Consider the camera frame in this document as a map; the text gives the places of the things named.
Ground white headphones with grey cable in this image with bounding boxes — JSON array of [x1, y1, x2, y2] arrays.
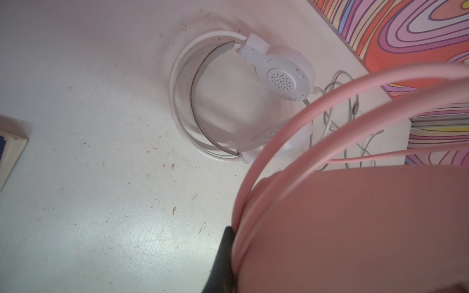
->
[[169, 30, 369, 175]]

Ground pink headphones with cable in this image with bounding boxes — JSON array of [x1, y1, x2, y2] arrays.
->
[[231, 62, 469, 293]]

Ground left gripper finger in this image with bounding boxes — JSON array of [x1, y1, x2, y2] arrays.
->
[[202, 227, 236, 293]]

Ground dark blue notebook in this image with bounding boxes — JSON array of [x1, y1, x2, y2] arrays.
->
[[1, 131, 29, 189]]

